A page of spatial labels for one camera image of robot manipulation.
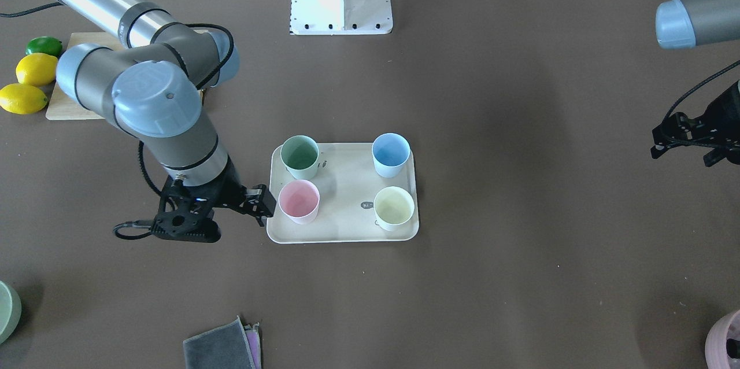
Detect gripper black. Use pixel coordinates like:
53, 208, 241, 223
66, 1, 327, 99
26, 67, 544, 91
650, 82, 739, 168
113, 156, 277, 243

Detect pink cup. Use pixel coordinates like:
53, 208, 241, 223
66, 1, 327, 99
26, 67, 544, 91
278, 179, 321, 224

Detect green cup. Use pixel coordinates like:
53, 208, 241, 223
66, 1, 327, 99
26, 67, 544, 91
280, 135, 320, 180

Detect cream white cup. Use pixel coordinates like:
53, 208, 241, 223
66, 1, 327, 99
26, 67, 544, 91
373, 186, 415, 231

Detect blue cup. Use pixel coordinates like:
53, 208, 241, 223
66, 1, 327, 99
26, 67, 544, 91
372, 132, 410, 178

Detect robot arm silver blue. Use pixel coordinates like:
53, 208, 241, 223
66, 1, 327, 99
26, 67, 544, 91
56, 0, 276, 243
650, 0, 739, 167

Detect beige tray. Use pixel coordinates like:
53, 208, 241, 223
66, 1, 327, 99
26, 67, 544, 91
266, 143, 420, 243

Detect grey folded cloth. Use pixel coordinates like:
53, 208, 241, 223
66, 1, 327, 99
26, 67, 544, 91
183, 317, 262, 368

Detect wooden cutting board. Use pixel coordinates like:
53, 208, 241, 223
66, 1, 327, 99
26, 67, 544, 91
46, 32, 127, 120

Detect pink bowl with ice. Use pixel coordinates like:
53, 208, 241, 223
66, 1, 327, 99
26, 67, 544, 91
705, 310, 739, 368

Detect yellow lemon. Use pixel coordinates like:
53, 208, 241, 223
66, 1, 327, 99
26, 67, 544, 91
15, 53, 58, 87
1, 83, 48, 115

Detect green lime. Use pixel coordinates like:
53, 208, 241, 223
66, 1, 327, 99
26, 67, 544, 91
25, 35, 64, 57

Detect mint green bowl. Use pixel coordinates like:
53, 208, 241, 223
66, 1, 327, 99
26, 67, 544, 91
1, 281, 22, 344

